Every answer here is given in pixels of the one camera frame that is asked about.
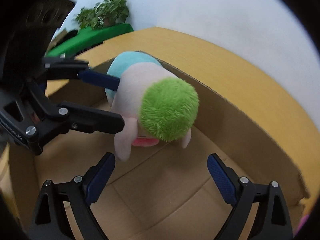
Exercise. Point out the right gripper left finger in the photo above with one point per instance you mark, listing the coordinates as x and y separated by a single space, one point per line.
50 220

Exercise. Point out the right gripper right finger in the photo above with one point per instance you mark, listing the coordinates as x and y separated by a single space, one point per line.
272 220

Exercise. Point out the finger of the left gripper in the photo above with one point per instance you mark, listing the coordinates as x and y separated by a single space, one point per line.
56 68
73 116

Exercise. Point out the green-haired pastel plush doll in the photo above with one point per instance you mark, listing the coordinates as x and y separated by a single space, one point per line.
155 104

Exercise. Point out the brown cardboard box tray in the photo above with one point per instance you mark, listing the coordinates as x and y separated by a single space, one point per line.
164 191

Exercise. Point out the green cloth covered table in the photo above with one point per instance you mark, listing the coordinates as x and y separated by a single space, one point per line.
88 38

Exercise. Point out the green potted plant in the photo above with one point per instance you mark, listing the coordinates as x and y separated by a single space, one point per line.
104 14

